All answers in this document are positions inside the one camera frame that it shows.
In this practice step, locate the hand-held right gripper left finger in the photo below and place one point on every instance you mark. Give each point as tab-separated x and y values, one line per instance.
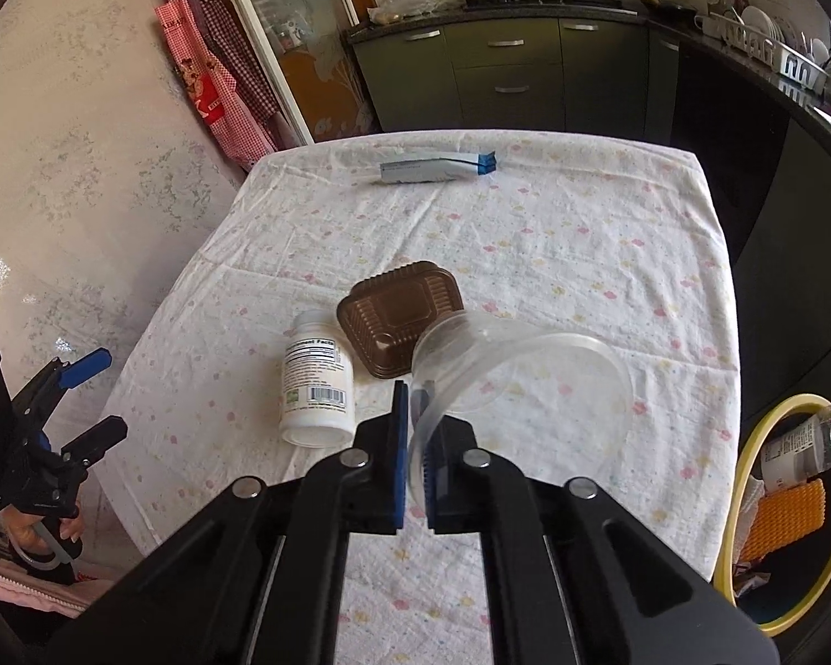
400	461

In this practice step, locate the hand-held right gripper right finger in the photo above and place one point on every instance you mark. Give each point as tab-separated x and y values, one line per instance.
431	478

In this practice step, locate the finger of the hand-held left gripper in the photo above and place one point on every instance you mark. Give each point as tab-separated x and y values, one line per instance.
97	436
83	367

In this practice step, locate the white pill bottle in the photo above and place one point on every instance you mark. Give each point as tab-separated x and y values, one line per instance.
315	388

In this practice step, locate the clear plastic cup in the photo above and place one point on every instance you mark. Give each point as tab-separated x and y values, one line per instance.
526	374

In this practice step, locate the brown plastic tray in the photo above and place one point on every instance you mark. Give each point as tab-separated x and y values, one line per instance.
395	318

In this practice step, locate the white tissue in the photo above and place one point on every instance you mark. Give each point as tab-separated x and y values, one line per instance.
748	512

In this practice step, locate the small wrapper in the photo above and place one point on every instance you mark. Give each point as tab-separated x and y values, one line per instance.
751	578

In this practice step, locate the orange foam mesh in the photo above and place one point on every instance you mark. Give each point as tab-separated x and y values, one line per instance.
786	516

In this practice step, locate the person's left hand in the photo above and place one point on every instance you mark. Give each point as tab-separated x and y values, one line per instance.
21	532

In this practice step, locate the person's pink clothing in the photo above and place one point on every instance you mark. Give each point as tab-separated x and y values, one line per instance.
34	589

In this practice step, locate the floral white tablecloth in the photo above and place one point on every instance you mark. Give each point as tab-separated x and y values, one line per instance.
526	235

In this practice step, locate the white blue toothpaste tube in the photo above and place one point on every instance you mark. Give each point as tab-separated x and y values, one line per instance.
429	167

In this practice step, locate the dark red checked apron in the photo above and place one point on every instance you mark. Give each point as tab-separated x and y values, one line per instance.
249	62

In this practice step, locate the glass sliding door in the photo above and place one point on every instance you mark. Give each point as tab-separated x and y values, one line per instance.
298	48

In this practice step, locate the green base cabinets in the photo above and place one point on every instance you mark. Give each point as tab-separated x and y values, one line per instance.
498	76

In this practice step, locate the clear plastic bag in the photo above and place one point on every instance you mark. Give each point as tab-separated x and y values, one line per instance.
401	7

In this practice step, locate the black frying pan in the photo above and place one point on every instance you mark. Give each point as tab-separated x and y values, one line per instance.
668	7

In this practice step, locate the white dish rack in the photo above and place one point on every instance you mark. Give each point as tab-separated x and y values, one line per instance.
769	48

